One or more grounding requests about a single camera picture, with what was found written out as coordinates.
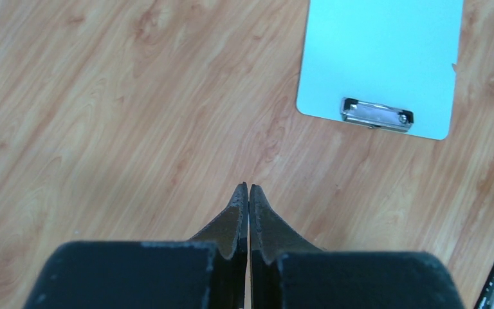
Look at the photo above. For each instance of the green clipboard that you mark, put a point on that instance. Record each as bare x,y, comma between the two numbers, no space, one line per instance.
382,64

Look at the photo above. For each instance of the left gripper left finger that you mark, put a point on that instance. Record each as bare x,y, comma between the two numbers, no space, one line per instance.
207,270

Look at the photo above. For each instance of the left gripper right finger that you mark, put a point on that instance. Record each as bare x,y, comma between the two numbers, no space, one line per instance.
288,271

